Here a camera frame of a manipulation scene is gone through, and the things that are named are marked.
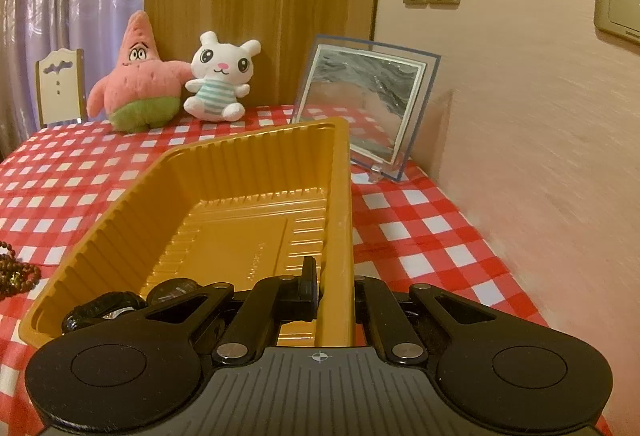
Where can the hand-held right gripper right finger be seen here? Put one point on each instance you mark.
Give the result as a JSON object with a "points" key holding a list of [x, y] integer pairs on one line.
{"points": [[371, 298]]}

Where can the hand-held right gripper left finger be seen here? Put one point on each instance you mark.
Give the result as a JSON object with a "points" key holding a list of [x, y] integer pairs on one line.
{"points": [[310, 291]]}

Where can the yellow plastic tray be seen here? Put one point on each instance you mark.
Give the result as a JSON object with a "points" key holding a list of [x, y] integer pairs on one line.
{"points": [[250, 176]]}

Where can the black wrist watch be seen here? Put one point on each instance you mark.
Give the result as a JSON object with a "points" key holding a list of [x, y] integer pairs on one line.
{"points": [[170, 291]]}

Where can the red checkered tablecloth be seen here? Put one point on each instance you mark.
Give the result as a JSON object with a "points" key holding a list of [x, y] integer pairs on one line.
{"points": [[425, 236]]}

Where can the white rabbit plush toy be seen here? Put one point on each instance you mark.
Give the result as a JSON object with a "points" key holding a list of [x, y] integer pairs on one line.
{"points": [[220, 80]]}

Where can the pink starfish plush toy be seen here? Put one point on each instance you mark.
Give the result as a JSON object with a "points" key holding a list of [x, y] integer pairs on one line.
{"points": [[140, 80]]}

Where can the white wooden chair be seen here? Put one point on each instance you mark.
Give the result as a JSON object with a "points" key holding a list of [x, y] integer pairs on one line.
{"points": [[57, 85]]}

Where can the glass picture frame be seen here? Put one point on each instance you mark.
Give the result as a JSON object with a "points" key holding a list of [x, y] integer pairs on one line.
{"points": [[360, 105]]}

